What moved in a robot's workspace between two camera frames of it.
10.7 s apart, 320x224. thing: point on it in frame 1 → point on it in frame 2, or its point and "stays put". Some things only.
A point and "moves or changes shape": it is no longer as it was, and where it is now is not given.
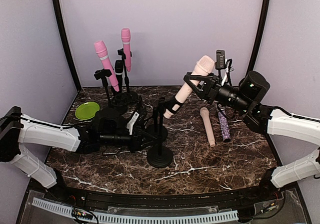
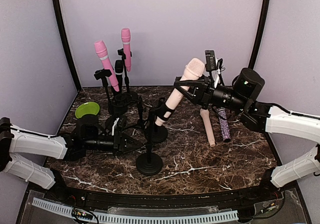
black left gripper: x=137 y=141 → x=119 y=143
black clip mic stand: x=103 y=73 stays put
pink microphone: x=101 y=48 stays put
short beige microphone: x=205 y=112 stays put
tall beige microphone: x=204 y=65 moves or changes shape
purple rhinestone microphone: x=224 y=125 stays put
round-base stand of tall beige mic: x=160 y=156 → x=165 y=111
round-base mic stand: x=157 y=133 stays put
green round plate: x=87 y=110 stays put
